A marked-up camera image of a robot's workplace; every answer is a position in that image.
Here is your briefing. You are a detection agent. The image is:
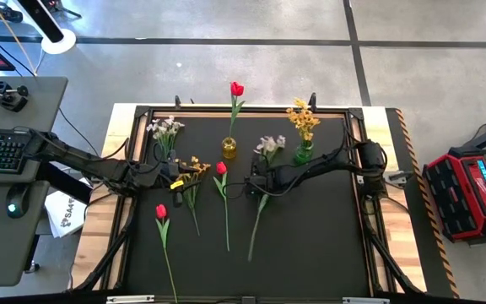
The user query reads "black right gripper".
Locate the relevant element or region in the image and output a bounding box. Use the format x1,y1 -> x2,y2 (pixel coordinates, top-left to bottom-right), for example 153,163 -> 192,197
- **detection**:
245,162 -> 280,199

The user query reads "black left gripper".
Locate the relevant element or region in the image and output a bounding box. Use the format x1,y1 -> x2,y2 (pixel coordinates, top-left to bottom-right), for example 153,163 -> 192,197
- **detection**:
156,159 -> 188,209

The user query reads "red artificial tulip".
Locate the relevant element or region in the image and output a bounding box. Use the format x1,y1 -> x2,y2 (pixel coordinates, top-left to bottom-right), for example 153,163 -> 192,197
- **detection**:
212,160 -> 231,252
154,204 -> 180,304
246,193 -> 272,263
227,81 -> 246,140

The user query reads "yellow artificial flower bunch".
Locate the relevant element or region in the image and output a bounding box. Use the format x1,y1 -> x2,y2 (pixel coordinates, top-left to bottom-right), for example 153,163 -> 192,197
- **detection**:
285,97 -> 321,149
174,155 -> 213,237

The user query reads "green glass vase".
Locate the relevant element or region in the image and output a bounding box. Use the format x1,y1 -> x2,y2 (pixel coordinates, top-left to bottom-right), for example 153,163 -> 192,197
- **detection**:
292,141 -> 315,166

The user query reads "yellow glass vase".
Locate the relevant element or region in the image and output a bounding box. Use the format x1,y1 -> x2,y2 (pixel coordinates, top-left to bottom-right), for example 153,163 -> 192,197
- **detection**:
221,136 -> 238,160

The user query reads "black desk leg beam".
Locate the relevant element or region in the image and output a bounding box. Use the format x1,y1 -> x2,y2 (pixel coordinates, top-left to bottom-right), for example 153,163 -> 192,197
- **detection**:
35,162 -> 93,204

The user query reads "white printed paper bag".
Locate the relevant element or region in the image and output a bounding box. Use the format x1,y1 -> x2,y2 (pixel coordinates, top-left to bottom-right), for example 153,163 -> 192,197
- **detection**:
43,176 -> 92,239

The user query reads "black ramp hazard striped edge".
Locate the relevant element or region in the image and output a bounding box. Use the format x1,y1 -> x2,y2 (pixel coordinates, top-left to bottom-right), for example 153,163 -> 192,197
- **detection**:
385,107 -> 460,299

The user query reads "black computer mouse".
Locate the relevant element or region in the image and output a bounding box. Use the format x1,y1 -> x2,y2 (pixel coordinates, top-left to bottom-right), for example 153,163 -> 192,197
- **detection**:
5,182 -> 32,220

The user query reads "red black power station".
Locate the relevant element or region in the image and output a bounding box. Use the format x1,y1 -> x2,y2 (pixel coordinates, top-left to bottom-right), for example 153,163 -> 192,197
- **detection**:
422,145 -> 486,245

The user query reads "black aluminium table frame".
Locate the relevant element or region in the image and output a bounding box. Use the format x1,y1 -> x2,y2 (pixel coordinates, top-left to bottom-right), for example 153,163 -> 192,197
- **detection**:
72,103 -> 425,299

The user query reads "silver metal bracket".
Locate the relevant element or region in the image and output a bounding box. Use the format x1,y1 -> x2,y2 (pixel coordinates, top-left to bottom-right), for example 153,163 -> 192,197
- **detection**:
105,295 -> 155,304
342,296 -> 391,304

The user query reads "black post white round base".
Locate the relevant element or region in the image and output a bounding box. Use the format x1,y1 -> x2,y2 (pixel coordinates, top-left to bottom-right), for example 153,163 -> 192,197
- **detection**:
17,0 -> 78,55

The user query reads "black clamp mount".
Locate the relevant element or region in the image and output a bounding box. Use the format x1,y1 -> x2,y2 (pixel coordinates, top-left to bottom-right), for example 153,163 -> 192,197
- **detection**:
0,80 -> 30,113

